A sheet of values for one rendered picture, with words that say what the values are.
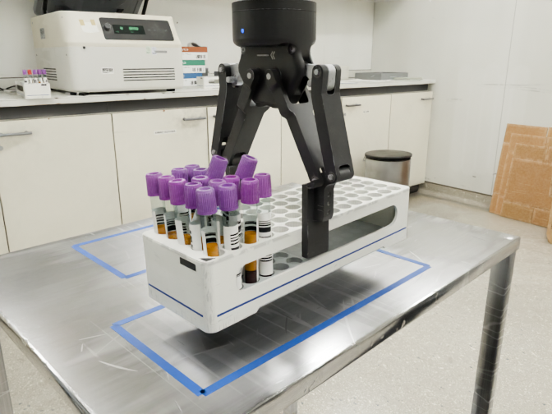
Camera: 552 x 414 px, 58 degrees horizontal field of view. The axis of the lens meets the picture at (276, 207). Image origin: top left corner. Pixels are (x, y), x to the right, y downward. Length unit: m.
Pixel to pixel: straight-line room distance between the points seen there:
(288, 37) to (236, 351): 0.27
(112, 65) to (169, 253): 2.07
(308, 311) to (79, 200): 2.03
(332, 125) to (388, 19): 3.99
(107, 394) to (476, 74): 3.69
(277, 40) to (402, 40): 3.88
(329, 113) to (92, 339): 0.29
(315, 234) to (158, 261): 0.14
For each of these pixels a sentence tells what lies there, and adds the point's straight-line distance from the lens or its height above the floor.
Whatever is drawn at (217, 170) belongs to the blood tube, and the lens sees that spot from 0.43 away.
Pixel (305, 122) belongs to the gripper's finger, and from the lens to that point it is 0.44.
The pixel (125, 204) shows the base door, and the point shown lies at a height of 0.37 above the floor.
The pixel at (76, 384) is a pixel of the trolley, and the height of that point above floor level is 0.82.
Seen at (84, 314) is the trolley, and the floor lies 0.82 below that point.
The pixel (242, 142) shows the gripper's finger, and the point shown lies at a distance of 0.51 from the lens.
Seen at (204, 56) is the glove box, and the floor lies 1.07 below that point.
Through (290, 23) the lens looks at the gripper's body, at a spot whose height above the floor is 1.09.
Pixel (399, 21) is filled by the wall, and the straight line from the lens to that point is 4.33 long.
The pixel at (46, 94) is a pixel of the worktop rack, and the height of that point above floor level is 0.91.
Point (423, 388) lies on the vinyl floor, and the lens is 1.83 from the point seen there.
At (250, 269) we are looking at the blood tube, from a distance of 0.43.
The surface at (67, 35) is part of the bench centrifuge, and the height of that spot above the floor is 1.15.
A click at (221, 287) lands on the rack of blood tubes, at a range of 0.40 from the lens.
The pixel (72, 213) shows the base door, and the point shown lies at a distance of 2.47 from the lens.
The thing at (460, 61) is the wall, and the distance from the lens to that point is 4.00.
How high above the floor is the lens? 1.06
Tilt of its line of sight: 17 degrees down
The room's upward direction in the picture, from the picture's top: straight up
